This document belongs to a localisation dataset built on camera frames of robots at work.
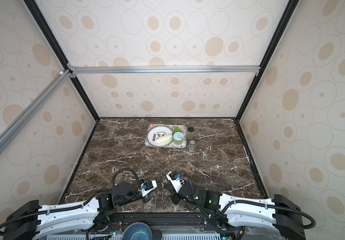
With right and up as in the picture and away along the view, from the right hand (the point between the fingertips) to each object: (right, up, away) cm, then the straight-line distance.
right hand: (166, 185), depth 74 cm
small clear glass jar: (+15, +18, +22) cm, 32 cm away
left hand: (-1, +1, -3) cm, 3 cm away
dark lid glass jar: (+15, +26, +27) cm, 40 cm away
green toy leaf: (+5, +28, +29) cm, 41 cm away
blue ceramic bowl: (-14, -20, -4) cm, 25 cm away
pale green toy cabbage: (-3, +21, +29) cm, 36 cm away
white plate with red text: (-10, +27, +36) cm, 46 cm away
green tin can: (+6, +22, +27) cm, 35 cm away
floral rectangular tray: (+10, +30, +40) cm, 51 cm away
